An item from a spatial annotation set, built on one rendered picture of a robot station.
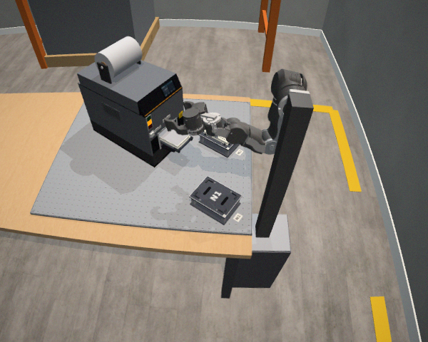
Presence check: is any white foil roll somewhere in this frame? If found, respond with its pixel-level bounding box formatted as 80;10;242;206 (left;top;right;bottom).
95;36;142;79

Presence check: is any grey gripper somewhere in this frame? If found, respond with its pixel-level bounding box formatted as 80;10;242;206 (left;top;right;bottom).
164;101;217;135

